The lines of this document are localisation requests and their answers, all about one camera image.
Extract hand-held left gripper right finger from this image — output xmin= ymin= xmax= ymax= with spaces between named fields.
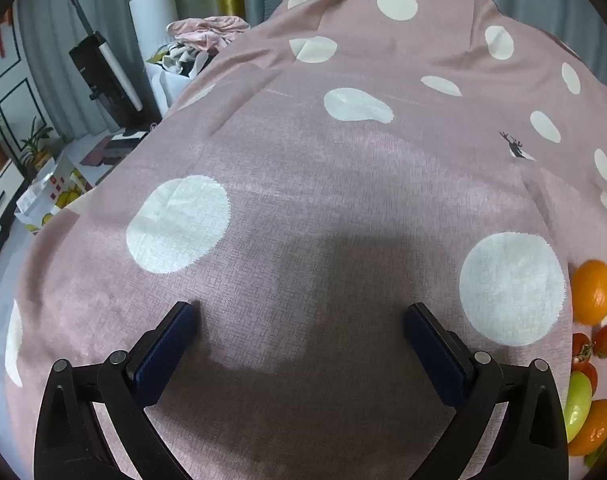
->
xmin=403 ymin=302 xmax=569 ymax=480

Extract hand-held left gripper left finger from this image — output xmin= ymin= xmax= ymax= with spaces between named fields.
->
xmin=34 ymin=301 xmax=200 ymax=480

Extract long green tomato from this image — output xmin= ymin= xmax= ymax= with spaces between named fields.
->
xmin=563 ymin=371 xmax=593 ymax=443

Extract orange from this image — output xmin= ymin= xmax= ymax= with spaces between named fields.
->
xmin=567 ymin=399 xmax=607 ymax=457
xmin=571 ymin=259 xmax=607 ymax=326

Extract white box with yellow print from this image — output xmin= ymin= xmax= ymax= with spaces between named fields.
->
xmin=14 ymin=160 xmax=97 ymax=233

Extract pink polka dot blanket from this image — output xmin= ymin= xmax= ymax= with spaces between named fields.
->
xmin=6 ymin=0 xmax=607 ymax=480

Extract dark books stack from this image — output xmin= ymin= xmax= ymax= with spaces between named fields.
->
xmin=81 ymin=130 xmax=149 ymax=168

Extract long-leaf potted plant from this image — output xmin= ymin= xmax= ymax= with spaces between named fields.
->
xmin=18 ymin=117 xmax=54 ymax=168

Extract black upright vacuum cleaner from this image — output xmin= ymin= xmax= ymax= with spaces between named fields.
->
xmin=40 ymin=0 xmax=145 ymax=133

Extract black and white clothes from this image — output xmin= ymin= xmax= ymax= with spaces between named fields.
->
xmin=146 ymin=42 xmax=219 ymax=78

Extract grey curtain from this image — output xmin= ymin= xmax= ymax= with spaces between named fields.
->
xmin=16 ymin=0 xmax=224 ymax=146

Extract pink clothes pile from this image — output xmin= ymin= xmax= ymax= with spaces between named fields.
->
xmin=166 ymin=16 xmax=250 ymax=53

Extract white cylinder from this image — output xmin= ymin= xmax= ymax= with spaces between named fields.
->
xmin=128 ymin=0 xmax=178 ymax=61

